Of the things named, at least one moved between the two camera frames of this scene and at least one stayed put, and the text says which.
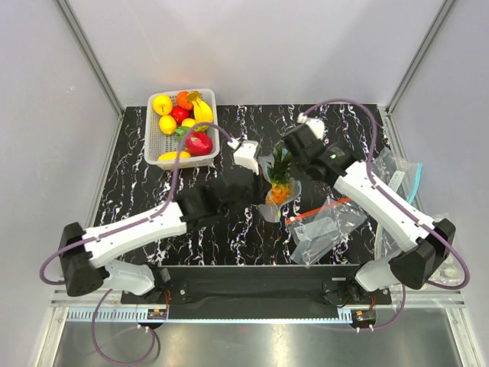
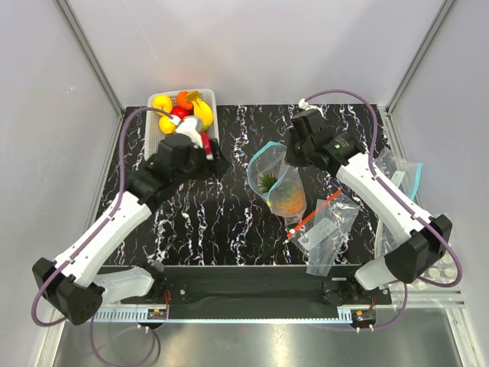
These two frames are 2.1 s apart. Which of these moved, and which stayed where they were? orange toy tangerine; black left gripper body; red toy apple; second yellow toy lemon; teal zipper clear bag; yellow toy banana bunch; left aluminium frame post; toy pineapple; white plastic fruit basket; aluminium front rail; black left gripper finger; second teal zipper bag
Moved: black left gripper body; black left gripper finger; toy pineapple; teal zipper clear bag
Stayed: second yellow toy lemon; second teal zipper bag; red toy apple; orange toy tangerine; white plastic fruit basket; left aluminium frame post; yellow toy banana bunch; aluminium front rail
